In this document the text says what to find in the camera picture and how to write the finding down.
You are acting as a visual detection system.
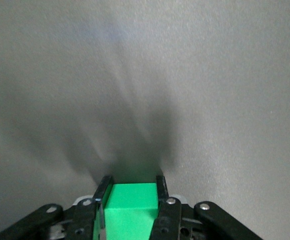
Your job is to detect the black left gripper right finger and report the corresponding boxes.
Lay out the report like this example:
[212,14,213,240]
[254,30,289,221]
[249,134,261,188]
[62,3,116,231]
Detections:
[149,175,263,240]

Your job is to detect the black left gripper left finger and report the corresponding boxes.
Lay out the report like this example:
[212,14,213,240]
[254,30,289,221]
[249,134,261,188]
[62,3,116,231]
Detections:
[0,175,115,240]

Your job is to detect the green cube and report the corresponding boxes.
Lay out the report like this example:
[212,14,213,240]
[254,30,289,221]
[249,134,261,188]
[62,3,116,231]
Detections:
[92,183,161,240]

